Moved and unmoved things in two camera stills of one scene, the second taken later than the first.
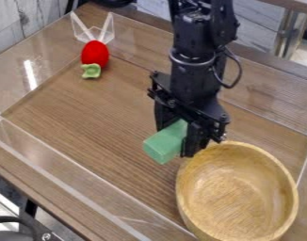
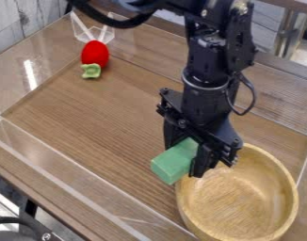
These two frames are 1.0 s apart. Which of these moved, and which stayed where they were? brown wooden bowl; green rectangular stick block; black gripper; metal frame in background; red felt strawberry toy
Moved: black gripper; green rectangular stick block
Stayed: metal frame in background; red felt strawberry toy; brown wooden bowl
